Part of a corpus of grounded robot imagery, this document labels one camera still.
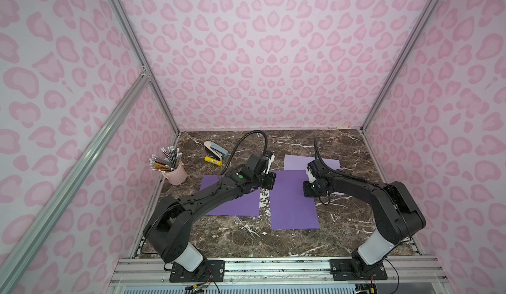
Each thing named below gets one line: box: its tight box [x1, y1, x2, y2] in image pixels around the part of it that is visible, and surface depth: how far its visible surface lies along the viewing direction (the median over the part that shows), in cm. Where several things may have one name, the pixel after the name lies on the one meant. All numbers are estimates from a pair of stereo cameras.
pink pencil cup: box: [164, 160, 188, 186], surface depth 93 cm
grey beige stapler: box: [202, 140, 229, 162], surface depth 109 cm
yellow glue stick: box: [204, 156, 224, 167], surface depth 107 cm
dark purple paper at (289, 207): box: [269, 170, 321, 231], surface depth 89 cm
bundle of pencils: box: [148, 145, 184, 173], surface depth 92 cm
